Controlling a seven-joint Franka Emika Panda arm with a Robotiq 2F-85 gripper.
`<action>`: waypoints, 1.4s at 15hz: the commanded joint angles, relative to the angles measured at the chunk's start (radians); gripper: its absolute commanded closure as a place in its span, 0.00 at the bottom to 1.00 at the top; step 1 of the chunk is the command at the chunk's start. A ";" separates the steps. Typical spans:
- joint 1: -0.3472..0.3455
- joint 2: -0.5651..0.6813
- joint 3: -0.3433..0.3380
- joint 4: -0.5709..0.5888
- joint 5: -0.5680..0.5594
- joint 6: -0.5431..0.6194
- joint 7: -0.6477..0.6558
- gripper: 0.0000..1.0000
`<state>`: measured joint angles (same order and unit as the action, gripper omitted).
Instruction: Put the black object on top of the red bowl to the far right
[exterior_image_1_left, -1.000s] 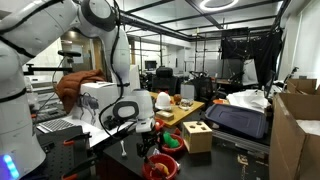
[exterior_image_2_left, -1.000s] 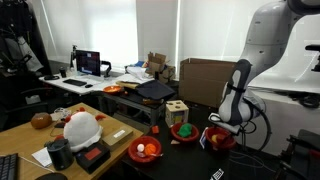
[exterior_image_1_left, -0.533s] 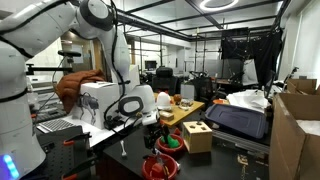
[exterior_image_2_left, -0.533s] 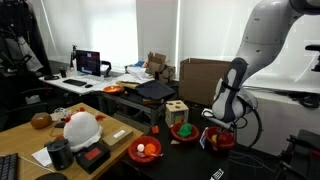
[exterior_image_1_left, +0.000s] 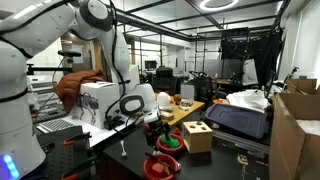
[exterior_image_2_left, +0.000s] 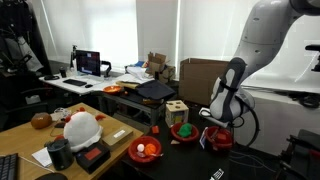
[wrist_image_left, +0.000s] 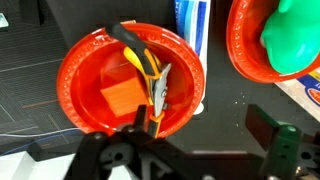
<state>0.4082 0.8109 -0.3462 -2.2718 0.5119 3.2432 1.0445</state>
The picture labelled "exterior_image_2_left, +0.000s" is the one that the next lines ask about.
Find dark blue bin lid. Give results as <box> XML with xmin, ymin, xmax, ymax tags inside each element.
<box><xmin>135</xmin><ymin>79</ymin><xmax>177</xmax><ymax>101</ymax></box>

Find white paper pile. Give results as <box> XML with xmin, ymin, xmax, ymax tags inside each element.
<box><xmin>124</xmin><ymin>65</ymin><xmax>155</xmax><ymax>84</ymax></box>

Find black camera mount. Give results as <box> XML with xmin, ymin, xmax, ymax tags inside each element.
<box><xmin>304</xmin><ymin>43</ymin><xmax>320</xmax><ymax>73</ymax></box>

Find computer monitor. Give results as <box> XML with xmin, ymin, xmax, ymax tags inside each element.
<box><xmin>75</xmin><ymin>49</ymin><xmax>102</xmax><ymax>78</ymax></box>

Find black cylinder speaker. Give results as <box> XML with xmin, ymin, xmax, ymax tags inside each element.
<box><xmin>46</xmin><ymin>138</ymin><xmax>75</xmax><ymax>171</ymax></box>

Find red block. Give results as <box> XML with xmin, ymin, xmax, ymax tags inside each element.
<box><xmin>217</xmin><ymin>133</ymin><xmax>229</xmax><ymax>143</ymax></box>

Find clear plastic bag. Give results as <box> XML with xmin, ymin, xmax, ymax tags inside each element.
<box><xmin>49</xmin><ymin>107</ymin><xmax>73</xmax><ymax>122</ymax></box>

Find wooden shape sorter box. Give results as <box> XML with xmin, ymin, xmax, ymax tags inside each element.
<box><xmin>164</xmin><ymin>99</ymin><xmax>190</xmax><ymax>128</ymax></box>

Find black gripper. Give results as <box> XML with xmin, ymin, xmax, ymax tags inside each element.
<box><xmin>210</xmin><ymin>123</ymin><xmax>235</xmax><ymax>149</ymax></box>

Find black keyboard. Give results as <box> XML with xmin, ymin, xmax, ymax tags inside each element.
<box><xmin>62</xmin><ymin>78</ymin><xmax>88</xmax><ymax>88</ymax></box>
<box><xmin>0</xmin><ymin>152</ymin><xmax>20</xmax><ymax>180</ymax></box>

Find wooden table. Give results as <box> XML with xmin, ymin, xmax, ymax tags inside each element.
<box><xmin>0</xmin><ymin>102</ymin><xmax>145</xmax><ymax>180</ymax></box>

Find small open cardboard box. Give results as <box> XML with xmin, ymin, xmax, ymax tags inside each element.
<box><xmin>145</xmin><ymin>51</ymin><xmax>177</xmax><ymax>84</ymax></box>

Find black cup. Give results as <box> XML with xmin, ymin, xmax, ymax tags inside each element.
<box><xmin>59</xmin><ymin>66</ymin><xmax>68</xmax><ymax>79</ymax></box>

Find orange ball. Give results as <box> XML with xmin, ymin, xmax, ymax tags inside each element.
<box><xmin>144</xmin><ymin>143</ymin><xmax>157</xmax><ymax>156</ymax></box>

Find black office chair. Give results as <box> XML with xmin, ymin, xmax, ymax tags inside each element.
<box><xmin>6</xmin><ymin>86</ymin><xmax>54</xmax><ymax>124</ymax></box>

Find black equipment frame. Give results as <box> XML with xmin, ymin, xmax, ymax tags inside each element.
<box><xmin>274</xmin><ymin>129</ymin><xmax>320</xmax><ymax>180</ymax></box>

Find brown ball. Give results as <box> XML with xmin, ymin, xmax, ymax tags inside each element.
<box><xmin>30</xmin><ymin>112</ymin><xmax>54</xmax><ymax>130</ymax></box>

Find white plush toy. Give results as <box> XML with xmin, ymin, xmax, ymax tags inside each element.
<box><xmin>63</xmin><ymin>107</ymin><xmax>107</xmax><ymax>153</ymax></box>

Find black headphones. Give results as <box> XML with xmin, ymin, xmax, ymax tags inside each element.
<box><xmin>43</xmin><ymin>74</ymin><xmax>61</xmax><ymax>81</ymax></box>

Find grey hanging garment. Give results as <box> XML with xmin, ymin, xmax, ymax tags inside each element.
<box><xmin>4</xmin><ymin>35</ymin><xmax>44</xmax><ymax>73</ymax></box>

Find large cardboard box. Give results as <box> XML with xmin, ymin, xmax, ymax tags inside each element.
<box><xmin>178</xmin><ymin>57</ymin><xmax>235</xmax><ymax>108</ymax></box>

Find black desk stand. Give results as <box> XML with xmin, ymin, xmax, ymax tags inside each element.
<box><xmin>69</xmin><ymin>44</ymin><xmax>78</xmax><ymax>69</ymax></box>

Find white paper sheet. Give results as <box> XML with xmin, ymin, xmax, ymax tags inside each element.
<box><xmin>31</xmin><ymin>146</ymin><xmax>54</xmax><ymax>168</ymax></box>

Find white desk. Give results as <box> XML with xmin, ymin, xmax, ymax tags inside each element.
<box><xmin>38</xmin><ymin>71</ymin><xmax>134</xmax><ymax>97</ymax></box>

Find black round pad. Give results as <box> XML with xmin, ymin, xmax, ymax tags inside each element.
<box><xmin>34</xmin><ymin>171</ymin><xmax>69</xmax><ymax>180</ymax></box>

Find black box red label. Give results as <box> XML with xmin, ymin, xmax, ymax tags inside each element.
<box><xmin>75</xmin><ymin>143</ymin><xmax>112</xmax><ymax>175</ymax></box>

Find blue white packet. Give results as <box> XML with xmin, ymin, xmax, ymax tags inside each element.
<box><xmin>198</xmin><ymin>126</ymin><xmax>210</xmax><ymax>150</ymax></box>

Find black hanging jacket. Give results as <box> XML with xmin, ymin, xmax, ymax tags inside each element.
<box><xmin>0</xmin><ymin>0</ymin><xmax>53</xmax><ymax>76</ymax></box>

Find grey floor cables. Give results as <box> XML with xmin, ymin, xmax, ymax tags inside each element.
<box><xmin>229</xmin><ymin>150</ymin><xmax>278</xmax><ymax>174</ymax></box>

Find grey metal cart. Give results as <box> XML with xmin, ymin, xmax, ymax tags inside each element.
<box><xmin>99</xmin><ymin>89</ymin><xmax>168</xmax><ymax>126</ymax></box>

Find white striped remote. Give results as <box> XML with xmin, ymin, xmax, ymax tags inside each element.
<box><xmin>209</xmin><ymin>167</ymin><xmax>225</xmax><ymax>180</ymax></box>

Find black camera cable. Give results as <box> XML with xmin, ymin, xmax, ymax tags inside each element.
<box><xmin>229</xmin><ymin>99</ymin><xmax>261</xmax><ymax>148</ymax></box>

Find green toy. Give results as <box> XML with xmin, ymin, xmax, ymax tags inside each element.
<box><xmin>177</xmin><ymin>122</ymin><xmax>194</xmax><ymax>138</ymax></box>

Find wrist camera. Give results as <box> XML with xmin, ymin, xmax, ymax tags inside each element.
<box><xmin>199</xmin><ymin>107</ymin><xmax>231</xmax><ymax>129</ymax></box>

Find red plastic bowl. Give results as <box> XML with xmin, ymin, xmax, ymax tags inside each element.
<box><xmin>170</xmin><ymin>121</ymin><xmax>200</xmax><ymax>144</ymax></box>
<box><xmin>127</xmin><ymin>135</ymin><xmax>163</xmax><ymax>164</ymax></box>
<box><xmin>203</xmin><ymin>125</ymin><xmax>238</xmax><ymax>153</ymax></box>

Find tan cardboard box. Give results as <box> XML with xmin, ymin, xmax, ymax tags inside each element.
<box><xmin>101</xmin><ymin>126</ymin><xmax>134</xmax><ymax>152</ymax></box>

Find orange bowl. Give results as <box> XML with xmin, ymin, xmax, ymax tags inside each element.
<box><xmin>102</xmin><ymin>85</ymin><xmax>125</xmax><ymax>96</ymax></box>

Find white tissue box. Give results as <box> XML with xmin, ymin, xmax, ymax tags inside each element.
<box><xmin>25</xmin><ymin>94</ymin><xmax>42</xmax><ymax>105</ymax></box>

